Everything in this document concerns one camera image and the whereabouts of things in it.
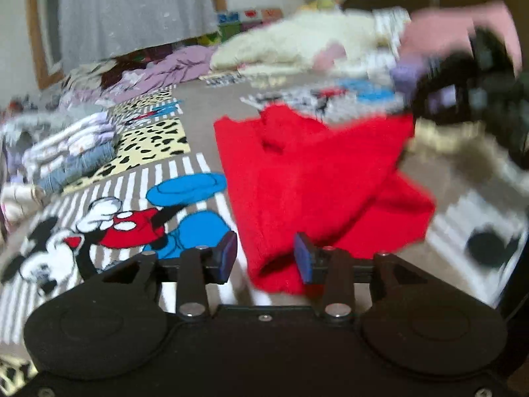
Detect red knit sweater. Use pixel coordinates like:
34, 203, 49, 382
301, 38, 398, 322
214, 105, 436, 295

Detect folded clothes stack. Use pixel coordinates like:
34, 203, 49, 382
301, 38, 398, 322
21, 110, 117, 182

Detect yellow ruffled garment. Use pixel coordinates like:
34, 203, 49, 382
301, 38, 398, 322
407, 118, 509, 160

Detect pink pillow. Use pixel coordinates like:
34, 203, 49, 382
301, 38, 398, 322
399, 1, 522, 71

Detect brown Mickey Mouse blanket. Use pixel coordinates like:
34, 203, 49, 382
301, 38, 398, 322
1, 85, 528, 396

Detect purple knit garment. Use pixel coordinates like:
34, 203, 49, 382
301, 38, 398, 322
390, 56, 456, 113

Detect cream quilted duvet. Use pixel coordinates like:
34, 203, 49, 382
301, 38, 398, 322
210, 7, 411, 77

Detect folded blue jeans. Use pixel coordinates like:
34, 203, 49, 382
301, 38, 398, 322
36, 141, 117, 196

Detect yellow green plush toy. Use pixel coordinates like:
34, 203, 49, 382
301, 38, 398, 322
298, 0, 340, 11

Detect rolled cream garment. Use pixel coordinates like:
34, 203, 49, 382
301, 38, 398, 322
1, 184, 46, 227

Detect lilac crumpled bedsheet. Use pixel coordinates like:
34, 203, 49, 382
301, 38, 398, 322
59, 45, 217, 109

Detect striped beige folded cloth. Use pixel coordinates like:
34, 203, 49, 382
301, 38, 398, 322
62, 59, 117, 91

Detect grey green crumpled garment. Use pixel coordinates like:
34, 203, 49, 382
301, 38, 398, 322
1, 106, 107, 153

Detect colourful picture board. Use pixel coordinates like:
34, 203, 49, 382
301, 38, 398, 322
196, 8, 283, 47

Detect grey starry curtain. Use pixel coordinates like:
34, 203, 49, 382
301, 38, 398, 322
58, 0, 217, 72

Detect wooden window frame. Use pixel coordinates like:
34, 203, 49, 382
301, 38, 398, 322
25, 0, 227, 91

